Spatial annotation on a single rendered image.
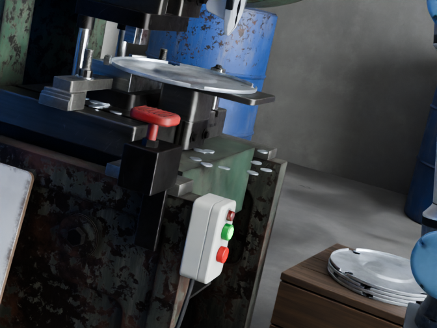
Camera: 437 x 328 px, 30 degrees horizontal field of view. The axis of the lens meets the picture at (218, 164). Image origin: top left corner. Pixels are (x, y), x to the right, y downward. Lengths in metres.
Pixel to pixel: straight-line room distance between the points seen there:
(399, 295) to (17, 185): 0.92
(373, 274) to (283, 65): 3.11
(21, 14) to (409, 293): 1.04
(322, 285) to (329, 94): 3.08
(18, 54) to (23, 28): 0.05
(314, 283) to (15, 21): 0.88
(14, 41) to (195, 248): 0.56
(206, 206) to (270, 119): 3.73
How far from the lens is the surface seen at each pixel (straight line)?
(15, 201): 1.48
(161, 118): 1.24
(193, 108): 1.55
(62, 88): 1.46
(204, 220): 1.32
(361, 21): 4.87
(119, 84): 1.59
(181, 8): 1.56
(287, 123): 5.00
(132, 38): 1.63
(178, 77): 1.55
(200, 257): 1.34
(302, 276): 1.94
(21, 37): 1.64
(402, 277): 2.02
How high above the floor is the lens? 0.97
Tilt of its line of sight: 12 degrees down
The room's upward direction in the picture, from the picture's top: 12 degrees clockwise
